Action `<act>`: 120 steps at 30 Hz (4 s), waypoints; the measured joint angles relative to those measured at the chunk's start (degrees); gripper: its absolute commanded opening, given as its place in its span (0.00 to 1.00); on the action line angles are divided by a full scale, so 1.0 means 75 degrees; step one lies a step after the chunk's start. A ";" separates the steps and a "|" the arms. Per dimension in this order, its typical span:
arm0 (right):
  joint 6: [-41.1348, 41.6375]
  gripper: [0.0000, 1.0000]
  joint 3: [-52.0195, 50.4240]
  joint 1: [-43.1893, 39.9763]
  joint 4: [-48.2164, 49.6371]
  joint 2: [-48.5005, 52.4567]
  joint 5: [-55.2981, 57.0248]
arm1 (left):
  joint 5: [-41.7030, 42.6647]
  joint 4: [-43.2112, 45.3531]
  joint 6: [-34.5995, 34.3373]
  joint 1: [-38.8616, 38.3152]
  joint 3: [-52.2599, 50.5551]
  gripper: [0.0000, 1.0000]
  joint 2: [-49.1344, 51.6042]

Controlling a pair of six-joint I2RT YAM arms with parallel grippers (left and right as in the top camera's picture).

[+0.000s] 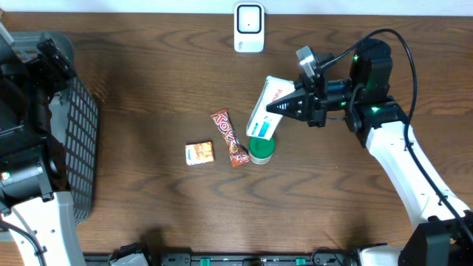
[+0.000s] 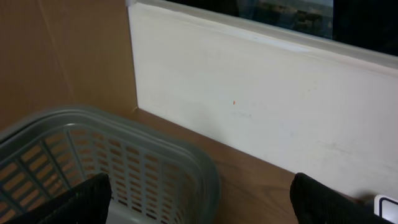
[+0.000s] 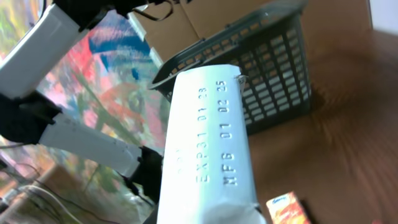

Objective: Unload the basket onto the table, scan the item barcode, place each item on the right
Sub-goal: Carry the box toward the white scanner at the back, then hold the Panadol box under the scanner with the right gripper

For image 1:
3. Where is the white green carton box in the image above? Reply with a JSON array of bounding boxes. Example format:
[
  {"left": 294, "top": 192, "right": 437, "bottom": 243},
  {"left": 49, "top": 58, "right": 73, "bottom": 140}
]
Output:
[{"left": 245, "top": 75, "right": 296, "bottom": 141}]

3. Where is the green lid jar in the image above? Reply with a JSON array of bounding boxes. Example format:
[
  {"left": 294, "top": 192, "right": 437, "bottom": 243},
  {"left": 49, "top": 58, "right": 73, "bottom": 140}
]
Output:
[{"left": 248, "top": 137, "right": 276, "bottom": 165}]

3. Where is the red Top chocolate bar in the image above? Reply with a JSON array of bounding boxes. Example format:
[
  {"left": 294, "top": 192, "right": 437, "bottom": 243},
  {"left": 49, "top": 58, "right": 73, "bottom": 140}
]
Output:
[{"left": 210, "top": 109, "right": 250, "bottom": 167}]

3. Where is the small orange snack box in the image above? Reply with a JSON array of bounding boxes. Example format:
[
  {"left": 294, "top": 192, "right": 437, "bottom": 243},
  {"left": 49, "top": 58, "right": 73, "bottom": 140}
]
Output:
[{"left": 185, "top": 142, "right": 214, "bottom": 166}]

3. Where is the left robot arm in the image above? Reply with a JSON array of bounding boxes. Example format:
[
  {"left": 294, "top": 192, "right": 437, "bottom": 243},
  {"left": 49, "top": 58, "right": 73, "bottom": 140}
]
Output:
[{"left": 1, "top": 27, "right": 86, "bottom": 265}]

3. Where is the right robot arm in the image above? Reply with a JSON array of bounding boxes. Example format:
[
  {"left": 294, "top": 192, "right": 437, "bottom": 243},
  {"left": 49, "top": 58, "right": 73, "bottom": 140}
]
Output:
[{"left": 267, "top": 38, "right": 472, "bottom": 265}]

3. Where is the white barcode scanner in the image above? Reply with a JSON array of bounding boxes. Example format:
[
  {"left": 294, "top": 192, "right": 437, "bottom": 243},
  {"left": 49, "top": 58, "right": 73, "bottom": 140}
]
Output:
[{"left": 234, "top": 2, "right": 265, "bottom": 53}]

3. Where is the grey plastic basket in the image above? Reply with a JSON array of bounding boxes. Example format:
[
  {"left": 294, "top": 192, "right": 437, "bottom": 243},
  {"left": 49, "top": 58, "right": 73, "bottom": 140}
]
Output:
[{"left": 11, "top": 31, "right": 99, "bottom": 225}]

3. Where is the black mounting rail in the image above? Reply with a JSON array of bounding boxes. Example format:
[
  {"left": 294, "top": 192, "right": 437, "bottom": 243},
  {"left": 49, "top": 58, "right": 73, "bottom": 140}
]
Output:
[{"left": 84, "top": 249, "right": 358, "bottom": 266}]

